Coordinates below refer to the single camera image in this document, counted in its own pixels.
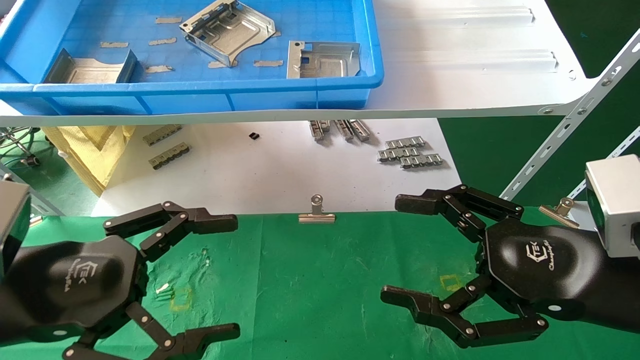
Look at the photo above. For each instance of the green table mat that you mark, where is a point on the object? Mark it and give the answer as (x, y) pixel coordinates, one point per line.
(325, 280)

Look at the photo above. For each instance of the tan connector strip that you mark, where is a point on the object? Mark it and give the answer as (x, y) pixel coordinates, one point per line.
(170, 155)
(162, 135)

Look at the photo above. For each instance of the short silver connector piece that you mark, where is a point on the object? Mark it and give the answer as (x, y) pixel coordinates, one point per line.
(318, 130)
(343, 130)
(360, 130)

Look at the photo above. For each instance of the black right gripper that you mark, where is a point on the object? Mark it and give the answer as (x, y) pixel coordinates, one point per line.
(540, 265)

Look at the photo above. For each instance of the large boxy metal bracket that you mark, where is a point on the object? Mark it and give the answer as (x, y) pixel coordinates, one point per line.
(235, 35)

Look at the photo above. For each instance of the metal bracket with folded sides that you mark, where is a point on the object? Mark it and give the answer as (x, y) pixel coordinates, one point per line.
(90, 72)

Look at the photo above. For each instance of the white ribbed metal shelf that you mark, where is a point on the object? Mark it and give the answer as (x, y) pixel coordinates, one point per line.
(450, 75)

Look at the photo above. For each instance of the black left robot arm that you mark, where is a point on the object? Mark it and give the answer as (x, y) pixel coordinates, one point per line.
(9, 315)

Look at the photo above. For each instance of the long silver connector strip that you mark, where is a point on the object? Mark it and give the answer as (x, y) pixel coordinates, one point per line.
(421, 160)
(398, 154)
(405, 143)

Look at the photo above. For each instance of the metal bracket with holes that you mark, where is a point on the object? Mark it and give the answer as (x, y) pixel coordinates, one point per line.
(325, 65)

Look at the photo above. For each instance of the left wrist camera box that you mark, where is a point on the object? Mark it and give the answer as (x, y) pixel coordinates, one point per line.
(12, 220)

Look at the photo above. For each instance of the white metal rack frame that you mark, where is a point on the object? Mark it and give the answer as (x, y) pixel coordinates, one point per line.
(615, 152)

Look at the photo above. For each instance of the wide perforated white shelf post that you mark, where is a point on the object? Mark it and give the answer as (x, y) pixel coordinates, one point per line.
(575, 115)

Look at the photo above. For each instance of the small white scrap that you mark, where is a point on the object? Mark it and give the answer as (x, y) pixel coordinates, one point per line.
(162, 288)

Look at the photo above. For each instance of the beige tape strip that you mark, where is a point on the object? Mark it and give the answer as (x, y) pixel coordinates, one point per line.
(114, 44)
(218, 64)
(168, 20)
(159, 69)
(268, 63)
(162, 41)

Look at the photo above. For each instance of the silver binder clip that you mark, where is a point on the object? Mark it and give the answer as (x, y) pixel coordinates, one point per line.
(35, 220)
(559, 212)
(317, 216)

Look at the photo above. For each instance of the blue plastic bin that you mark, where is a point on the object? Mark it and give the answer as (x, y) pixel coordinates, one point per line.
(200, 97)

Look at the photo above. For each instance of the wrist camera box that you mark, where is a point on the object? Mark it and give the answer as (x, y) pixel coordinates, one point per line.
(617, 205)
(12, 220)

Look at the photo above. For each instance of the grey metal frame bar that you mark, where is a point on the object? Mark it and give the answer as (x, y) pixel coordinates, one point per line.
(35, 196)

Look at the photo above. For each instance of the small black block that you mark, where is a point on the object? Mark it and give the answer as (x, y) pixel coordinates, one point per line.
(254, 135)

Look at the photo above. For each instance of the yellow cloth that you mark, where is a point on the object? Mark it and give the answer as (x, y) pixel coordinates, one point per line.
(95, 150)

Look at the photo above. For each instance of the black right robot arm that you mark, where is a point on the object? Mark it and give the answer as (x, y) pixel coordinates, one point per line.
(620, 290)

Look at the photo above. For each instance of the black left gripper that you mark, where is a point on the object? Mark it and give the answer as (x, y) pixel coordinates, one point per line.
(75, 285)

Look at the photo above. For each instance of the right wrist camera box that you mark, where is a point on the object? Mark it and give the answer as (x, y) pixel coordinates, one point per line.
(617, 205)

